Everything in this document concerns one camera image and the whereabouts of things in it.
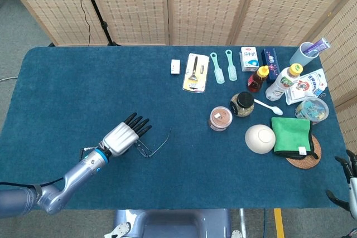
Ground white blue milk carton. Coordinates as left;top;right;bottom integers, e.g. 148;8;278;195
239;46;260;72

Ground white printed snack bag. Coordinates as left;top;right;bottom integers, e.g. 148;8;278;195
284;68;329;106

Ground small white box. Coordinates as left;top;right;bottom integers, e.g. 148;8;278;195
170;59;181;75

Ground black wire-frame eyeglasses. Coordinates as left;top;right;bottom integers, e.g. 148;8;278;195
134;128;172;158

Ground grey-blue cup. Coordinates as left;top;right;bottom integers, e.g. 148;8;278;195
289;42;319;67

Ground mint green brush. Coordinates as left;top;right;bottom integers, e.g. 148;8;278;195
225;49;238;82
210;52;225;85

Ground blue felt table cover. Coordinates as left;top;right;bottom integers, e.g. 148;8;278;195
0;46;351;211

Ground green cloth with black edge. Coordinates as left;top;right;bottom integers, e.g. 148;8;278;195
271;116;319;160

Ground purple toothpaste tube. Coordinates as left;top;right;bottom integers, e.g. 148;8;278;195
303;38;332;56

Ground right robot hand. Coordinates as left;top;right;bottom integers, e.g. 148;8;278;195
325;149;357;221

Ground black tripod stand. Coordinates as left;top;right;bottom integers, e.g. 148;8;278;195
77;0;122;47

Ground bamboo folding screen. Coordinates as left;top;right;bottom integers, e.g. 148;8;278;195
0;0;357;149

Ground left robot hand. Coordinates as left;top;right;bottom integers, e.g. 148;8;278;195
102;112;153;157

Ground jar of brown powder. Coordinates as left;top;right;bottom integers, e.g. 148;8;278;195
208;106;234;132

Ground round woven coaster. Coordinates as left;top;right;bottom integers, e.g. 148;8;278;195
284;134;322;169

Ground white drink bottle yellow cap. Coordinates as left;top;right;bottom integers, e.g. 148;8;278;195
264;63;304;102

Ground razor in yellow blister pack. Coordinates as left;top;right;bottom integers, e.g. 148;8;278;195
182;52;210;93

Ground clear tub of binder clips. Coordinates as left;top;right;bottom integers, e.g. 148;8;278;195
295;97;330;123

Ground black hanging cable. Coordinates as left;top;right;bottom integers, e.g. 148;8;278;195
69;0;91;47

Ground dark blue box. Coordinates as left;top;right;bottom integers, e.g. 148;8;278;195
260;47;281;84

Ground white plastic spoon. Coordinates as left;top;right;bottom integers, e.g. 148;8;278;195
253;99;283;116

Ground honey bottle with yellow cap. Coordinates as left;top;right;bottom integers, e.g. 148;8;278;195
246;65;270;93

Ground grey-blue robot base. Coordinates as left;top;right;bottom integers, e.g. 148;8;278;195
104;208;243;238

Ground white upturned bowl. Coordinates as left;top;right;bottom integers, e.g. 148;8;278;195
244;124;277;155

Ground yellow floor tape strip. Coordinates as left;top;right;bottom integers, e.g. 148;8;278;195
273;208;286;238

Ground glass jar with black lid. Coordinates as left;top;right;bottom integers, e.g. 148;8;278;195
229;91;255;118

